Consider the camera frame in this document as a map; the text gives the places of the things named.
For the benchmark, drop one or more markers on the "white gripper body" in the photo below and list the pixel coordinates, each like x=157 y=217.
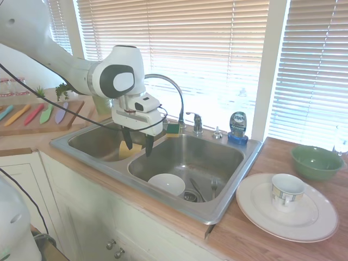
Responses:
x=127 y=117

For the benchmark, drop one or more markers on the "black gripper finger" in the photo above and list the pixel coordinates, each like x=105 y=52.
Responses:
x=149 y=145
x=127 y=138

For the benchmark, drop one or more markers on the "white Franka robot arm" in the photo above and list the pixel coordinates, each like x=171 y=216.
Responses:
x=68 y=65

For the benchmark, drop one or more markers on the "chrome gooseneck faucet spout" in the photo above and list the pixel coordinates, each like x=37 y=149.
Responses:
x=178 y=89

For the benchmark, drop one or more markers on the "yellow sponge cloth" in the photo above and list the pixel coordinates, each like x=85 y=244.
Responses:
x=125 y=152

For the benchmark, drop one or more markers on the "light green cup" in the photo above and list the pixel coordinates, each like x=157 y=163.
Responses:
x=102 y=106

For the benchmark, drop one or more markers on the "yellow green scrub sponge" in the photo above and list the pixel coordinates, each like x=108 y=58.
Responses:
x=173 y=130

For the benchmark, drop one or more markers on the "white ceramic bowl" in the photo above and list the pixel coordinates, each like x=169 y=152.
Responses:
x=166 y=184

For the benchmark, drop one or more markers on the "stainless steel double sink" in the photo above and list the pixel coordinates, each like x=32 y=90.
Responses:
x=190 y=160

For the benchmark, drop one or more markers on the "wooden cutting board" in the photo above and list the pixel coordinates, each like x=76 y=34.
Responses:
x=73 y=111

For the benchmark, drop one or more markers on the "metal table knife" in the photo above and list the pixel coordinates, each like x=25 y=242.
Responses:
x=196 y=189

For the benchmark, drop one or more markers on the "metal sink drain strainer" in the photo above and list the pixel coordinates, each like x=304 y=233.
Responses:
x=190 y=196

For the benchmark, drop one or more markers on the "purple plastic knife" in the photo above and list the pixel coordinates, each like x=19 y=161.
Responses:
x=61 y=114

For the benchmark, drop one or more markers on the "small leafy potted plant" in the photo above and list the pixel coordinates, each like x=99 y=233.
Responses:
x=62 y=91

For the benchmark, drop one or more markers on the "metal fork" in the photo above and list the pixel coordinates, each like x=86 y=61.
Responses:
x=214 y=187

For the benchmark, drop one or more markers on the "green plastic knife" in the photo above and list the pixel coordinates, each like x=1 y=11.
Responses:
x=46 y=114

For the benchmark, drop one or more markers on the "white kitchen cabinet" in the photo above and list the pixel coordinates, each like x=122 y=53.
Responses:
x=81 y=212

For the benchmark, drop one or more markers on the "small spiky potted plant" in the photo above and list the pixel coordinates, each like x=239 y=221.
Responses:
x=40 y=92

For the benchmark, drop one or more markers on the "blue Dawn dish soap bottle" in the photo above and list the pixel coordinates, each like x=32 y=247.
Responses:
x=238 y=126

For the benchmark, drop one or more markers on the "red plastic knife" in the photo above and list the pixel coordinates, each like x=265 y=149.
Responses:
x=34 y=114

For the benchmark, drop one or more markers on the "wide white window blind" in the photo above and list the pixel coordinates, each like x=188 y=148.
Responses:
x=190 y=40

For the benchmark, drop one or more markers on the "metal cabinet knob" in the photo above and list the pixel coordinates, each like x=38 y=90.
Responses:
x=119 y=253
x=110 y=244

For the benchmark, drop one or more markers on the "yellow plastic knife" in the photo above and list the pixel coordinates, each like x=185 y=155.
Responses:
x=17 y=115

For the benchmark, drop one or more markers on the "narrow white window blind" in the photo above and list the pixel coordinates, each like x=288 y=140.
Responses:
x=61 y=24

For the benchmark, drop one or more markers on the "glass jars with checkered lids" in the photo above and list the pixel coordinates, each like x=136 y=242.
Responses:
x=13 y=88

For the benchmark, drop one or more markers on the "teal plastic knife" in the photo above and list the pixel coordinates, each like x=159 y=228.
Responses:
x=6 y=112

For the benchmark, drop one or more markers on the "large white dinner plate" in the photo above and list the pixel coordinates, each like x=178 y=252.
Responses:
x=255 y=214

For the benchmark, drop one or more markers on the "white patterned cup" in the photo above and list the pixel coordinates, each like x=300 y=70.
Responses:
x=285 y=195

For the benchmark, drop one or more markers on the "green bowl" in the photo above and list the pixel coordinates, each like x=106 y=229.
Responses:
x=316 y=163

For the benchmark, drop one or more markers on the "clear glass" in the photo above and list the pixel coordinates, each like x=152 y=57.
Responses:
x=341 y=141

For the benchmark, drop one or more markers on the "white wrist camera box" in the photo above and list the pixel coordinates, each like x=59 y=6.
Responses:
x=146 y=102

